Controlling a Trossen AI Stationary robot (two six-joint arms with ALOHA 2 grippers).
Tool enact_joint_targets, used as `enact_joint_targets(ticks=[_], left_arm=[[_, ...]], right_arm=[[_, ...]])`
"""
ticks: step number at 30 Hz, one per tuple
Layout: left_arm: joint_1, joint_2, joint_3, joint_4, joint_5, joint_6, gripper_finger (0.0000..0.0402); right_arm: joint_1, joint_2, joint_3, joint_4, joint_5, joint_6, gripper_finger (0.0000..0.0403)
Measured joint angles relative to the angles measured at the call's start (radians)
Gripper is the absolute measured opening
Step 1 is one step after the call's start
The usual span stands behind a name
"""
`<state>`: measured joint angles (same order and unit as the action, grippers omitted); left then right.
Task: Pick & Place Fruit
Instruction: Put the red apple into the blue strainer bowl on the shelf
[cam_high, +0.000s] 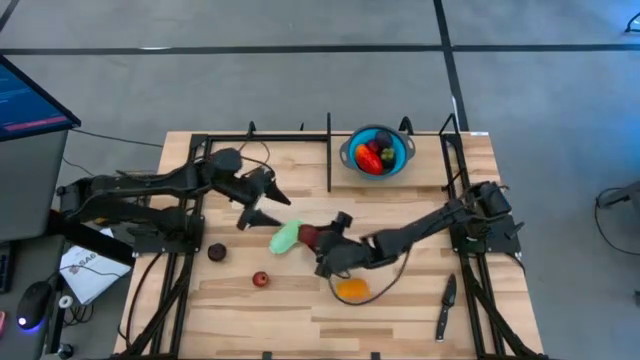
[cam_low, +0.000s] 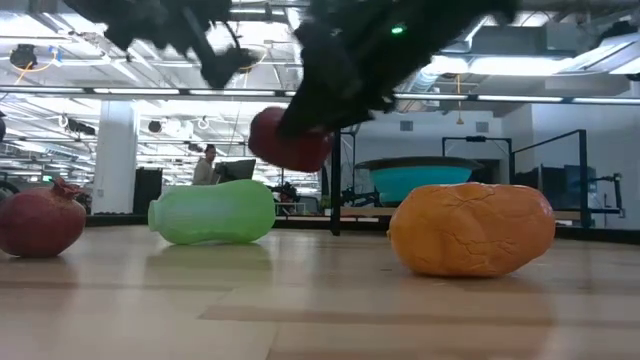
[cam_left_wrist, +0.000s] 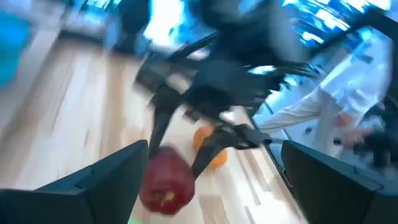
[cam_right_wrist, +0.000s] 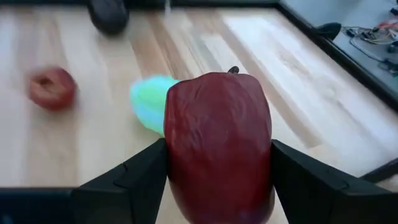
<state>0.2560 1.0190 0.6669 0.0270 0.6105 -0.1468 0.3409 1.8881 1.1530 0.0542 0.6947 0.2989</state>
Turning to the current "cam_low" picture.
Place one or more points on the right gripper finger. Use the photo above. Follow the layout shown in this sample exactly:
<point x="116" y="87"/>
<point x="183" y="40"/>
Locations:
<point x="310" y="120"/>

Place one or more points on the dark red oblong fruit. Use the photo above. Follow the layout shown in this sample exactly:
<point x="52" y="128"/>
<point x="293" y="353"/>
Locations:
<point x="295" y="152"/>

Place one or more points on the light green squash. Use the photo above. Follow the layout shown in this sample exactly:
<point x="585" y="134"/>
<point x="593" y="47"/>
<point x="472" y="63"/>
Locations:
<point x="215" y="212"/>

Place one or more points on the orange fruit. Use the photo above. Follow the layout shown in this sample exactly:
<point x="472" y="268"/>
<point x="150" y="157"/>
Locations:
<point x="470" y="230"/>

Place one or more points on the small red pomegranate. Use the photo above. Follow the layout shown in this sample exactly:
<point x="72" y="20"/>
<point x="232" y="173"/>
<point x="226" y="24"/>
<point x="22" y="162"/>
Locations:
<point x="40" y="222"/>

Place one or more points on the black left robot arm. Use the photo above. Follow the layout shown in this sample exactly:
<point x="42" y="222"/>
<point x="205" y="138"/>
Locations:
<point x="130" y="20"/>

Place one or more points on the long ceiling light bar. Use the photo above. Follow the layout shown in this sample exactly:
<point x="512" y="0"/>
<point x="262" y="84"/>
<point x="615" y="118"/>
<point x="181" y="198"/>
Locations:
<point x="520" y="98"/>
<point x="135" y="91"/>

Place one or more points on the background computer monitor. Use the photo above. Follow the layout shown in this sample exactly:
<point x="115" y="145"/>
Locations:
<point x="236" y="170"/>

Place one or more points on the person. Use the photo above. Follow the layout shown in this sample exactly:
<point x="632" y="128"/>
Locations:
<point x="204" y="170"/>

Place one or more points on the teal bowl with grey rim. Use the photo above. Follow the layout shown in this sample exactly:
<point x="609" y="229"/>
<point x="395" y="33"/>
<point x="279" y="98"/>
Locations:
<point x="420" y="182"/>

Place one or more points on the white pillar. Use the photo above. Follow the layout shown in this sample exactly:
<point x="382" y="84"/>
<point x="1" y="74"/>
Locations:
<point x="115" y="155"/>

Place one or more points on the black cabinet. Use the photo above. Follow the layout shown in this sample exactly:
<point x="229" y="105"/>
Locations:
<point x="147" y="190"/>

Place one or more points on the black ceiling device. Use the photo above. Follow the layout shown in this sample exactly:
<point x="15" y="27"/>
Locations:
<point x="22" y="56"/>

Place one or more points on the black aluminium frame rail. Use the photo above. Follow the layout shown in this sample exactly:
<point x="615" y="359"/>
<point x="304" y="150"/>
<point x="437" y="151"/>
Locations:
<point x="335" y="180"/>

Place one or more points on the black background station frame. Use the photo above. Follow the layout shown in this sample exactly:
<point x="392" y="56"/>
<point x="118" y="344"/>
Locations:
<point x="475" y="139"/>
<point x="582" y="170"/>

